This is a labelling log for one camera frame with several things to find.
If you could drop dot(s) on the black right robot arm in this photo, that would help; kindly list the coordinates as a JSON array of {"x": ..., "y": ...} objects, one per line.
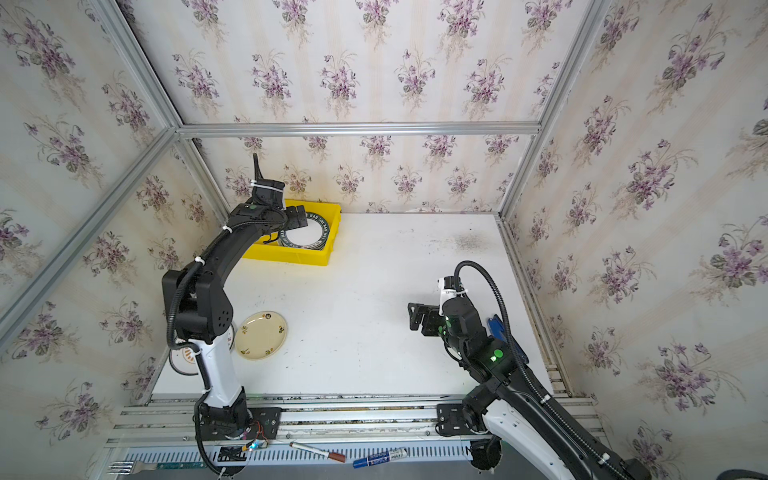
[{"x": 508, "y": 401}]

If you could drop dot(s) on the blue marker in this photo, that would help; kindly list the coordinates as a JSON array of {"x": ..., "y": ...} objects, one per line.
[{"x": 381, "y": 458}]

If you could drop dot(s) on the yellow plastic bin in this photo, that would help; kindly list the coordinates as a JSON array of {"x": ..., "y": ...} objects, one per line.
[{"x": 328, "y": 218}]

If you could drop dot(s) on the orange sunburst plate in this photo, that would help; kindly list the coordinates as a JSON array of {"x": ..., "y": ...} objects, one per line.
[{"x": 183, "y": 361}]

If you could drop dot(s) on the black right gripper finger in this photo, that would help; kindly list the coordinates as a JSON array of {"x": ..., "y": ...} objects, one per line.
[
  {"x": 433, "y": 327},
  {"x": 419, "y": 312}
]

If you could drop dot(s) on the silver fork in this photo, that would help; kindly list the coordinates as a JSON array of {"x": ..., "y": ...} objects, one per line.
[{"x": 132, "y": 467}]

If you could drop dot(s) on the red capped marker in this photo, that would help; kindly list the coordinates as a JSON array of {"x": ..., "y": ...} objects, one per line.
[{"x": 331, "y": 455}]

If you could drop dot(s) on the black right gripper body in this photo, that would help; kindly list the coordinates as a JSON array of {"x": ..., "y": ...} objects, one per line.
[{"x": 430, "y": 318}]

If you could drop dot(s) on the pale yellow small plate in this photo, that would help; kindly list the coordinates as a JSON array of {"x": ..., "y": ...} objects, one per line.
[{"x": 261, "y": 335}]

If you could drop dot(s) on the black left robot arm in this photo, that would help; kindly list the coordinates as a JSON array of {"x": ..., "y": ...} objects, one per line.
[{"x": 199, "y": 313}]

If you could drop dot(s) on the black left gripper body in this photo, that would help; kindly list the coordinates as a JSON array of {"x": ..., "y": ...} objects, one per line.
[{"x": 294, "y": 217}]

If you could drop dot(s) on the blue flat tool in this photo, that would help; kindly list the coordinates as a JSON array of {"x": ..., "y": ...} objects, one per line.
[{"x": 498, "y": 331}]

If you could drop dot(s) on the green rim lettered plate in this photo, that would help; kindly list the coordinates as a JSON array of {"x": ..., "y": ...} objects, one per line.
[{"x": 312, "y": 237}]

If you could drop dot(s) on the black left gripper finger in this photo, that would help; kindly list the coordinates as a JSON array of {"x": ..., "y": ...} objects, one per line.
[
  {"x": 279, "y": 237},
  {"x": 296, "y": 217}
]

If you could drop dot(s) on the aluminium rail base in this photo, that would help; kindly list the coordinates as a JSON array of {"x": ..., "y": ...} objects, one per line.
[{"x": 162, "y": 431}]

